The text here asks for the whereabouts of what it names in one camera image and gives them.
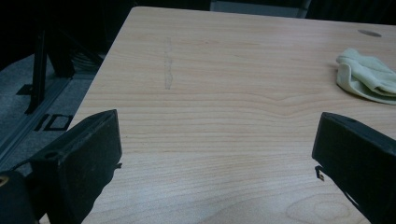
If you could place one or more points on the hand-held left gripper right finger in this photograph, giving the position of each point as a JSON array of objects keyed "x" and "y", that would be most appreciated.
[{"x": 358, "y": 155}]

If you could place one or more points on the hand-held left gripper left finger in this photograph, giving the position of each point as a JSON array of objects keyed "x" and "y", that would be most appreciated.
[{"x": 84, "y": 161}]

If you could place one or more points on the pale green sock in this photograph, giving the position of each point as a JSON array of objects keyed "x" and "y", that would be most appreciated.
[{"x": 364, "y": 73}]

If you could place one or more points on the black metal stand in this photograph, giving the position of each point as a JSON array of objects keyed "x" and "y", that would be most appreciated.
[{"x": 39, "y": 68}]

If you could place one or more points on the grey furniture panel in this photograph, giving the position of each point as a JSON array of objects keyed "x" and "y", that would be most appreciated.
[{"x": 255, "y": 7}]

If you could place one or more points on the metal floor rail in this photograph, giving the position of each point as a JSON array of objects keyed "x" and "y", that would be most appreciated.
[{"x": 31, "y": 122}]

